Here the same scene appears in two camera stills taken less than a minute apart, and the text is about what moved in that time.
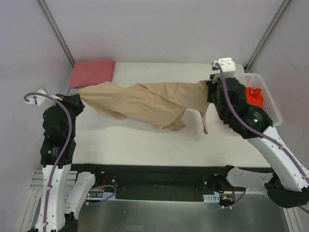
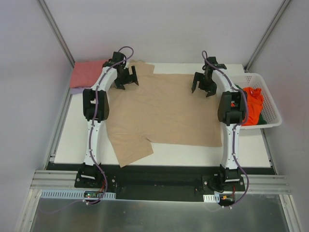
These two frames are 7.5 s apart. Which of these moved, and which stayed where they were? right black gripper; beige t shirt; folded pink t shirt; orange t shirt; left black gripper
Moved: right black gripper; beige t shirt; left black gripper
Stayed: orange t shirt; folded pink t shirt
